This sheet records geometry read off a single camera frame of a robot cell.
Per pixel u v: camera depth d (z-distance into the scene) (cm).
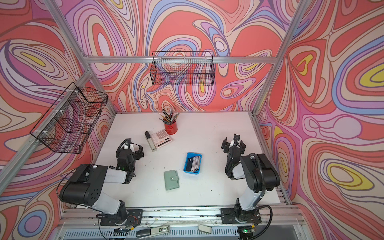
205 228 69
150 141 99
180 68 101
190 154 93
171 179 84
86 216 75
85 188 45
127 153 79
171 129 104
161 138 102
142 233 65
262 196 51
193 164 88
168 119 104
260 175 45
